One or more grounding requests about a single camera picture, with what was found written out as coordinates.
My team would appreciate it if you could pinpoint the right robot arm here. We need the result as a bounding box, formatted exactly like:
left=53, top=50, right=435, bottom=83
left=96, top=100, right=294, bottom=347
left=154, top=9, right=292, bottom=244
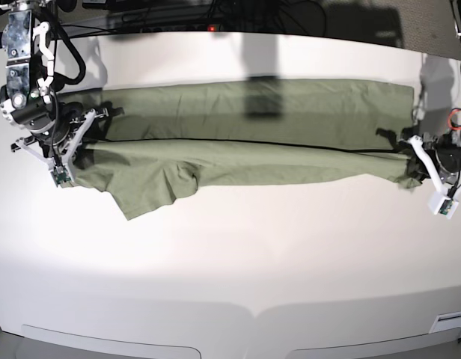
left=0, top=1, right=123, bottom=175

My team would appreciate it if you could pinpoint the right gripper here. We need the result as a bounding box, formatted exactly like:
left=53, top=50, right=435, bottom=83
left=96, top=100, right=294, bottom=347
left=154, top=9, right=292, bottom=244
left=26, top=102, right=123, bottom=168

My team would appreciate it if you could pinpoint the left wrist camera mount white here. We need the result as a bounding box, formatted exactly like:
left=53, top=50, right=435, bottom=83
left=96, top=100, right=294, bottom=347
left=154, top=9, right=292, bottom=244
left=407, top=135, right=461, bottom=220

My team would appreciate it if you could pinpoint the green T-shirt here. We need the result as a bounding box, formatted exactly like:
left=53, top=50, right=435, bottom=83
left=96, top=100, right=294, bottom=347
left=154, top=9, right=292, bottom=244
left=64, top=78, right=419, bottom=220

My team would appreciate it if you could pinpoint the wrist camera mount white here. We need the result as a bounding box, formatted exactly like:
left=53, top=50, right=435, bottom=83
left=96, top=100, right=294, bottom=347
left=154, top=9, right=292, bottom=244
left=10, top=108, right=109, bottom=186
left=407, top=135, right=461, bottom=220

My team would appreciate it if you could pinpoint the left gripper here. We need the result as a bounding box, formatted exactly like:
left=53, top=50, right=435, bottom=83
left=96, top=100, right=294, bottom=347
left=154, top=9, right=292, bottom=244
left=376, top=126, right=461, bottom=191

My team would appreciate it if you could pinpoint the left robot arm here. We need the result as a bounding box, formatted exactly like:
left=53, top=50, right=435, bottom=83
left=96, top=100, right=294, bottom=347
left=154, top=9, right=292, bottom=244
left=376, top=1, right=461, bottom=197

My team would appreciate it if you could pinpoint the black power strip red light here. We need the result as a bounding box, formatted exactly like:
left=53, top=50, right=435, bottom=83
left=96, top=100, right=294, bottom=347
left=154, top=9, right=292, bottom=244
left=140, top=24, right=222, bottom=33

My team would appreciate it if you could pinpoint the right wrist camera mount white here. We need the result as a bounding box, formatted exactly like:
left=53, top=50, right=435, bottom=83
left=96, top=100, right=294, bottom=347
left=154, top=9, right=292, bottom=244
left=10, top=108, right=109, bottom=186

